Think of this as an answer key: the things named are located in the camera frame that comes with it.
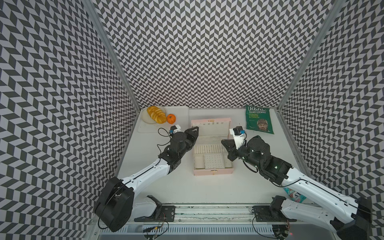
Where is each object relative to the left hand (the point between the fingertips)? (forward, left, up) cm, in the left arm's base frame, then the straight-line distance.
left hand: (200, 129), depth 79 cm
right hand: (-11, -11, +3) cm, 16 cm away
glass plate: (+28, +41, -22) cm, 54 cm away
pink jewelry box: (-8, -6, -16) cm, 18 cm away
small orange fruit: (+23, +21, -18) cm, 36 cm away
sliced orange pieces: (+26, +32, -16) cm, 44 cm away
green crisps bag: (+23, -43, -19) cm, 52 cm away
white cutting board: (+34, +15, -24) cm, 44 cm away
